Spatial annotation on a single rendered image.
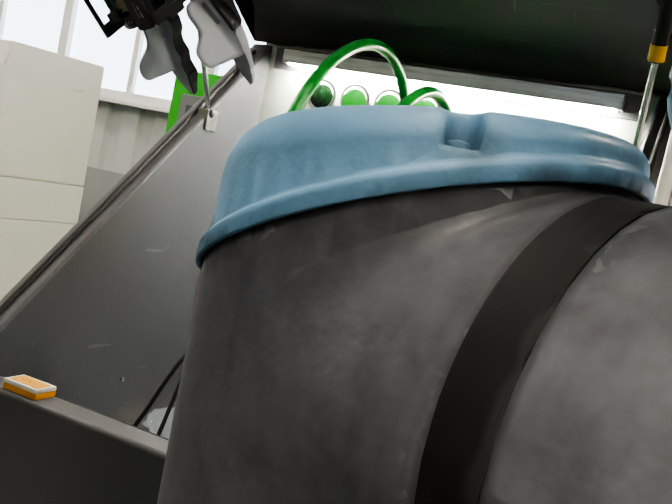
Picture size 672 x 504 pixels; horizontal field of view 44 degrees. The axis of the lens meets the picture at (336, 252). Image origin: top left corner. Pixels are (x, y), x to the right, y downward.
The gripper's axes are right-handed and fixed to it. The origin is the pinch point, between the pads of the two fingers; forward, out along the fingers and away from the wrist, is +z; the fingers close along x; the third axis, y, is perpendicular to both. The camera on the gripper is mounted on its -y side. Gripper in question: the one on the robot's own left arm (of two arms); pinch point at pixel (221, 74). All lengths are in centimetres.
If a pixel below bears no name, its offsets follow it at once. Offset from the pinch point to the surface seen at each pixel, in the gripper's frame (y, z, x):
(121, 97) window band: -290, 134, -394
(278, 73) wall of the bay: -44, 21, -33
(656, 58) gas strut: -30.7, 21.7, 31.1
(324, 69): -11.6, 6.9, 2.6
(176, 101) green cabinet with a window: -199, 99, -240
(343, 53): -16.0, 7.5, 2.5
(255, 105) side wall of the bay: -38, 24, -36
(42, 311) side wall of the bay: 13.9, 20.6, -34.6
